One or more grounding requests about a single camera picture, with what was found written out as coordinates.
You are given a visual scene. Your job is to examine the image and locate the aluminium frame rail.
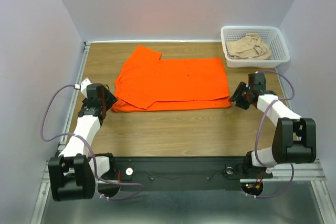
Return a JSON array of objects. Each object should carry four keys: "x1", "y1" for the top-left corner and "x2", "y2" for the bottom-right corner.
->
[{"x1": 44, "y1": 43, "x2": 324, "y2": 223}]

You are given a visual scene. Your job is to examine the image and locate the orange t-shirt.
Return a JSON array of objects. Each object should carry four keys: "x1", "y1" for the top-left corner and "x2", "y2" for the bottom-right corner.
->
[{"x1": 112, "y1": 46, "x2": 231, "y2": 112}]

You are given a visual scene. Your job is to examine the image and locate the beige t-shirt in basket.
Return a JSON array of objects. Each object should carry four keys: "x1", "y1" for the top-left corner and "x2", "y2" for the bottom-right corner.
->
[{"x1": 226, "y1": 33, "x2": 272, "y2": 60}]

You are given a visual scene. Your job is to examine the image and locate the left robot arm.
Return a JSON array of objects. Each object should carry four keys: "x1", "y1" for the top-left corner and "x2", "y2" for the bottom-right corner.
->
[{"x1": 48, "y1": 78, "x2": 117, "y2": 201}]

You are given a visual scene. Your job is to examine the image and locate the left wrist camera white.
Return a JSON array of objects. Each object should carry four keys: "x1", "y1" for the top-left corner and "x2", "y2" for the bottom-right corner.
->
[{"x1": 74, "y1": 78, "x2": 92, "y2": 98}]

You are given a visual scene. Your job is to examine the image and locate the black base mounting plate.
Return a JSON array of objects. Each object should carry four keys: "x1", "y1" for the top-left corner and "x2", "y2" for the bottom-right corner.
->
[{"x1": 102, "y1": 156, "x2": 272, "y2": 191}]

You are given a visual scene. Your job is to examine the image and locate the white plastic laundry basket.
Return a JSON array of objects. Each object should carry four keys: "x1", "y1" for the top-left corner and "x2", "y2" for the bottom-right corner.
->
[{"x1": 220, "y1": 26, "x2": 290, "y2": 68}]

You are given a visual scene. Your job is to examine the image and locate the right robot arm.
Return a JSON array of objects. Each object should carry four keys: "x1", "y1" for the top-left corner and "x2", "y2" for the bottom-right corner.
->
[{"x1": 229, "y1": 71, "x2": 317, "y2": 177}]

